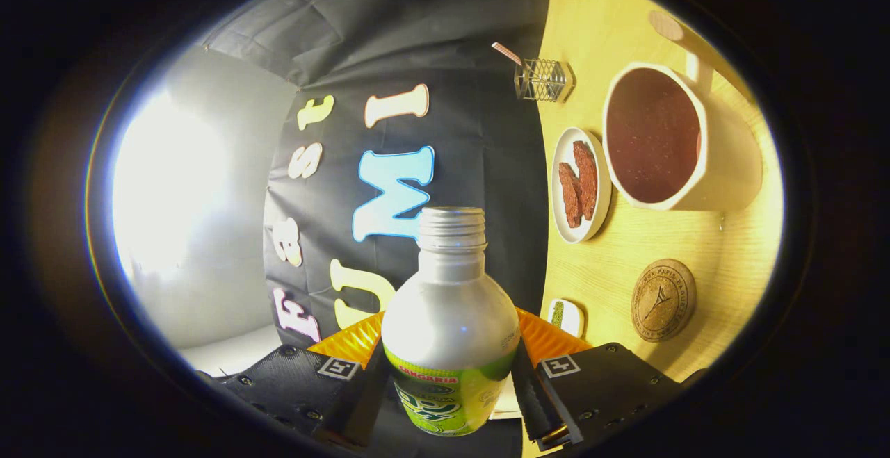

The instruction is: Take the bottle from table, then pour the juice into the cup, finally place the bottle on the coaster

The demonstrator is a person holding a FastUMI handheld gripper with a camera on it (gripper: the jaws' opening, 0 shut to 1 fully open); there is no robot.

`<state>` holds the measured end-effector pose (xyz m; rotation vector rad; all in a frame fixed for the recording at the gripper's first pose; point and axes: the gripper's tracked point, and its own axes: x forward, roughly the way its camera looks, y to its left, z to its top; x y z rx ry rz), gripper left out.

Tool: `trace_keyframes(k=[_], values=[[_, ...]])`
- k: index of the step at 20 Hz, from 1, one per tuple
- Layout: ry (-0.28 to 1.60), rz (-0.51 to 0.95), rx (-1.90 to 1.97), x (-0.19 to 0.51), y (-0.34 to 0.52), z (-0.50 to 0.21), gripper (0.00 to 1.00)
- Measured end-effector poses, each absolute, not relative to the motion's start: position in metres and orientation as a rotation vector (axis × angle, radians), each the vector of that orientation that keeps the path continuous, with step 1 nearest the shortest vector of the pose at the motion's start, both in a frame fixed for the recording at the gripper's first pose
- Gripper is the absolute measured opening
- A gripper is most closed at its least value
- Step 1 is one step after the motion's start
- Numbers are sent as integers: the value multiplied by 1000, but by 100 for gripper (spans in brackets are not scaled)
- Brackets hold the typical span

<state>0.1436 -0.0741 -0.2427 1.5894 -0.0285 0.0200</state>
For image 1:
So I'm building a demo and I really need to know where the checked pink straw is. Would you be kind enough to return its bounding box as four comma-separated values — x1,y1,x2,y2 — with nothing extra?
491,42,524,67

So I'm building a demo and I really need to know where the round cork coaster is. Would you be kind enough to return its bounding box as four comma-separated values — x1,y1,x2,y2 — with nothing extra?
631,259,697,343

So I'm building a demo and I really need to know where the brown meat slice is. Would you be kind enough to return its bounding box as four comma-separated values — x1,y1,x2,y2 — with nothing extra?
572,140,599,222
558,161,583,229

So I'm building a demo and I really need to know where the white round plate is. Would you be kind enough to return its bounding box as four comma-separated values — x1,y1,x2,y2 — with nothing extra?
551,126,613,245

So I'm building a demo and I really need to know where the wooden table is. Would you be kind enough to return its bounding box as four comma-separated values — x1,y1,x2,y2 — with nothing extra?
490,0,785,458

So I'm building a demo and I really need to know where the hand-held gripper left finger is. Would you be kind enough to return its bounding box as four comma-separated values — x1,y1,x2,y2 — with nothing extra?
198,311,390,448

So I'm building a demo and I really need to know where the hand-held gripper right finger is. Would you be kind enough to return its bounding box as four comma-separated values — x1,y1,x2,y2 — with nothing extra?
513,307,706,452

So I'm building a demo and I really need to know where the wire mesh basket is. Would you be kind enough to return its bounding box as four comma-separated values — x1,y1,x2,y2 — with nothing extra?
515,58,574,103

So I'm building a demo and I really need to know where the white divided dish with beans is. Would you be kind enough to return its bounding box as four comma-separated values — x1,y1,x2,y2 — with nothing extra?
547,297,586,339

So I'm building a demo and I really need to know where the silver bottle with green label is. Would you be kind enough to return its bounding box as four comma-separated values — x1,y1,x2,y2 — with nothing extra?
381,206,521,438

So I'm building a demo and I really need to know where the white cup with handle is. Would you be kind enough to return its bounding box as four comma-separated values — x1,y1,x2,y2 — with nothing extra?
602,10,764,212

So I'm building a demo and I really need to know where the black backdrop cloth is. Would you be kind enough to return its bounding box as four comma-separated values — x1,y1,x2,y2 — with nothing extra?
202,0,551,458

